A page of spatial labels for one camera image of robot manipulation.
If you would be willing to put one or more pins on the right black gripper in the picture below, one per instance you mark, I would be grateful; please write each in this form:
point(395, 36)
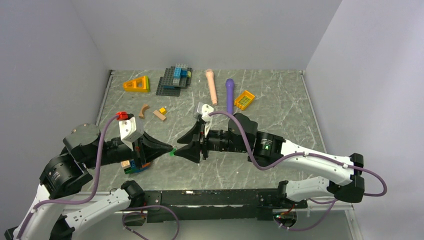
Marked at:
point(196, 137)

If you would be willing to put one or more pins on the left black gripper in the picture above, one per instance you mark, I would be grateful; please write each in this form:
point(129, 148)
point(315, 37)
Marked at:
point(152, 148)

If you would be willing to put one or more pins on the green key tag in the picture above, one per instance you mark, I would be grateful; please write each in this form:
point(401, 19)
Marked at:
point(172, 153)

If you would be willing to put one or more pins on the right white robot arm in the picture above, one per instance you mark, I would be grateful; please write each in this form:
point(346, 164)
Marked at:
point(335, 176)

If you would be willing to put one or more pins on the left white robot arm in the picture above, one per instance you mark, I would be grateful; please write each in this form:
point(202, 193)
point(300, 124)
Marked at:
point(53, 214)

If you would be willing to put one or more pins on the orange curved track piece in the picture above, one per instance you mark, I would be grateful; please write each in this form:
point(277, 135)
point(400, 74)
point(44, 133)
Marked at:
point(140, 169)

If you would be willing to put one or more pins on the blue toy brick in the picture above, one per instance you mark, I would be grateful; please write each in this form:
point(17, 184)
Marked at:
point(133, 165)

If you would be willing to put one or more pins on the green toy brick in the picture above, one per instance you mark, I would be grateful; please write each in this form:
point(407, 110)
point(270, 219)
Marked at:
point(128, 171)

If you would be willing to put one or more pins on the beige toy brick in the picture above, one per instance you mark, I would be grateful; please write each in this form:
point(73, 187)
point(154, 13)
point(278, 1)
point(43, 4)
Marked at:
point(125, 164)

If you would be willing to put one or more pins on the wooden rectangular block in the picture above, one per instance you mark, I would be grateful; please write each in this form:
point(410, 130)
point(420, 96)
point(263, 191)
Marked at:
point(158, 114)

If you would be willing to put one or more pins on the wooden arch block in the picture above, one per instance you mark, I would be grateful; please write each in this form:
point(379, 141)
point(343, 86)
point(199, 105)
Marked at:
point(142, 111)

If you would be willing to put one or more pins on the small yellow cube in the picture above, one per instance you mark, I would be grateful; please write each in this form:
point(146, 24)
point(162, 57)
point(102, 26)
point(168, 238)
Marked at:
point(163, 110)

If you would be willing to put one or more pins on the black base bar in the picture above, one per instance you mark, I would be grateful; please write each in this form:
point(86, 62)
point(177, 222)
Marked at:
point(214, 204)

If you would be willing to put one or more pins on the yellow grid brick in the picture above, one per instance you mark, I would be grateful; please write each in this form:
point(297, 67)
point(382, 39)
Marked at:
point(244, 100)

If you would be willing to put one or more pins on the orange yellow triangular block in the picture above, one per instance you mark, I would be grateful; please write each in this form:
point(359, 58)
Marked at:
point(138, 85)

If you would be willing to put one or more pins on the grey blue brick stack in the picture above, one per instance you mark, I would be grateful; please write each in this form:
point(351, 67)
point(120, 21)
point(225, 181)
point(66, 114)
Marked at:
point(174, 79)

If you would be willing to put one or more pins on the purple toy microphone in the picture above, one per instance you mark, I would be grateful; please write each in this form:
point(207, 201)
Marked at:
point(229, 86)

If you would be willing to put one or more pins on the pink toy microphone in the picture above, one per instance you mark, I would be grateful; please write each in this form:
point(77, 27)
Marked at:
point(209, 74)

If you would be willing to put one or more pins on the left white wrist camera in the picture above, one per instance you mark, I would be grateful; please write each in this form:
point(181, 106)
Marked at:
point(130, 128)

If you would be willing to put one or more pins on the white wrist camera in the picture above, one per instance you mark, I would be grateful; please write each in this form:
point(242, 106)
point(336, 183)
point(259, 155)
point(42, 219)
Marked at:
point(130, 128)
point(204, 110)

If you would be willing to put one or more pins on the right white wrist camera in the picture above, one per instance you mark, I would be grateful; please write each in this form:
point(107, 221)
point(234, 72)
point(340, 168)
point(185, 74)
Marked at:
point(204, 110)

